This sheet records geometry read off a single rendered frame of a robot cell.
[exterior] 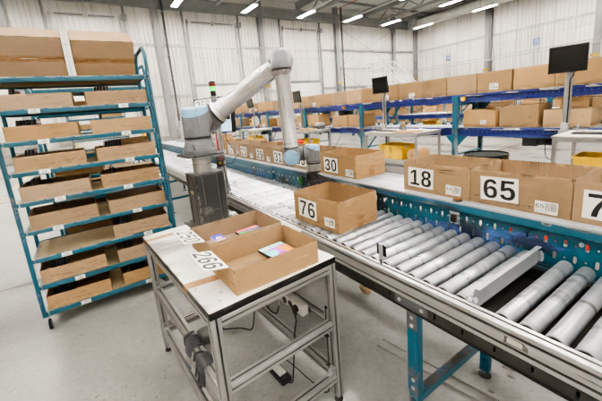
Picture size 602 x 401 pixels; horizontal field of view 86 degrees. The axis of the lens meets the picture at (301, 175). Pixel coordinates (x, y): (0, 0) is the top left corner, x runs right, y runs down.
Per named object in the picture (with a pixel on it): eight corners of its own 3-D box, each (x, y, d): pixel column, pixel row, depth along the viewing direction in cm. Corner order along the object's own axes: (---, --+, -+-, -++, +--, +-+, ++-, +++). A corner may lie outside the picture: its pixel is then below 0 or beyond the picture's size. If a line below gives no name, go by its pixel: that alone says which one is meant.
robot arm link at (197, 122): (179, 138, 184) (174, 106, 180) (191, 136, 200) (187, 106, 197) (205, 136, 182) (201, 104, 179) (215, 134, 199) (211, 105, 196)
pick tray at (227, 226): (192, 246, 167) (188, 228, 165) (257, 226, 188) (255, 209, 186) (210, 265, 144) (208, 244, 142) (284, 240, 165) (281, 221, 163)
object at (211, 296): (142, 241, 188) (141, 236, 187) (234, 215, 222) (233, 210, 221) (210, 322, 109) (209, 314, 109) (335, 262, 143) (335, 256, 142)
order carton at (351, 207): (295, 217, 197) (292, 191, 193) (331, 206, 214) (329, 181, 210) (339, 234, 166) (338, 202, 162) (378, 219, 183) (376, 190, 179)
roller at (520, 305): (511, 329, 94) (498, 333, 97) (579, 268, 121) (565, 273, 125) (500, 312, 96) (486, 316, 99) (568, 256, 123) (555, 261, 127)
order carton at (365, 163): (321, 174, 254) (319, 152, 251) (348, 167, 270) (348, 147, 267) (356, 180, 222) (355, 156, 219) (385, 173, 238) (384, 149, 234)
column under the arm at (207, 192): (199, 234, 184) (189, 177, 177) (184, 223, 204) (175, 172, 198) (240, 221, 199) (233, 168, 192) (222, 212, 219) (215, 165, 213)
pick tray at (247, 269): (210, 268, 141) (206, 247, 139) (284, 243, 162) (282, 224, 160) (236, 296, 118) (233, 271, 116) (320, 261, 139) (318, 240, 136)
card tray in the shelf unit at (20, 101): (-3, 111, 204) (-7, 95, 202) (8, 113, 230) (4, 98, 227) (74, 106, 225) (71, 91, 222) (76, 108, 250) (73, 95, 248)
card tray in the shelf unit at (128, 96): (87, 106, 229) (83, 91, 227) (86, 107, 254) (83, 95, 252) (148, 102, 250) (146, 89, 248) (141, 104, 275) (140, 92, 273)
